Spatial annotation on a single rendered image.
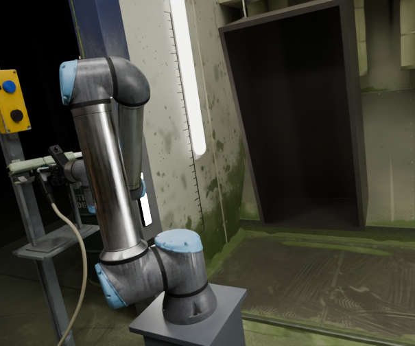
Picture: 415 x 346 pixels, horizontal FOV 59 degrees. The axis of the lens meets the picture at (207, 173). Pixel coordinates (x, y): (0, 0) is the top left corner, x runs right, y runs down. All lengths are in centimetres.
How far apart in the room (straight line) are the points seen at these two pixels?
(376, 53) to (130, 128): 250
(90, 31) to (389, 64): 231
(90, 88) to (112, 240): 44
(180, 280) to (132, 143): 48
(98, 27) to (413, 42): 206
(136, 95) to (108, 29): 95
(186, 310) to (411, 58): 235
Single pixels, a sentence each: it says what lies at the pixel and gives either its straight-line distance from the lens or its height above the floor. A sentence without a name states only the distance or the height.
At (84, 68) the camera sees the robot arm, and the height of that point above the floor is 146.
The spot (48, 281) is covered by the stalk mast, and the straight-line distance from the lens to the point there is 198.
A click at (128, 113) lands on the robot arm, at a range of 119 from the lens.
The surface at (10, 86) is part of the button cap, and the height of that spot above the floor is 148.
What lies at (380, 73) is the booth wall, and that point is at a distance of 336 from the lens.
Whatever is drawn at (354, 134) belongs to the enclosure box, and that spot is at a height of 103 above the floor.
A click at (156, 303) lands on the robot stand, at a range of 140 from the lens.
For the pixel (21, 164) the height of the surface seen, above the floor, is 116.
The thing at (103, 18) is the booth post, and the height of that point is 176.
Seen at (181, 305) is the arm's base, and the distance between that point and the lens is 125.
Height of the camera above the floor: 138
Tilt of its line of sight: 14 degrees down
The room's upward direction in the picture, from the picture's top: 9 degrees counter-clockwise
